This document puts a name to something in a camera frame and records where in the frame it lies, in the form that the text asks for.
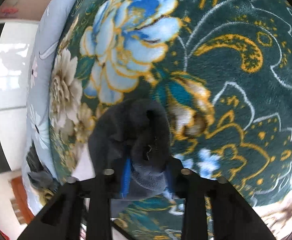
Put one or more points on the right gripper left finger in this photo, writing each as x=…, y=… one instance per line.
x=78, y=203

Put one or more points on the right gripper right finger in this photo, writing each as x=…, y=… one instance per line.
x=233, y=217

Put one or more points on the black and white jacket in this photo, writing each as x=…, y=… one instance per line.
x=138, y=130

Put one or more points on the mustard yellow knit garment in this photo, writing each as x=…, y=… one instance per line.
x=45, y=195

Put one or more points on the light blue floral quilt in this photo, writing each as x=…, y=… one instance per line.
x=47, y=38

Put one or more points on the teal floral blanket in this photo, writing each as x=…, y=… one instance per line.
x=221, y=68

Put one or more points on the white wardrobe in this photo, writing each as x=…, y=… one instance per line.
x=16, y=45

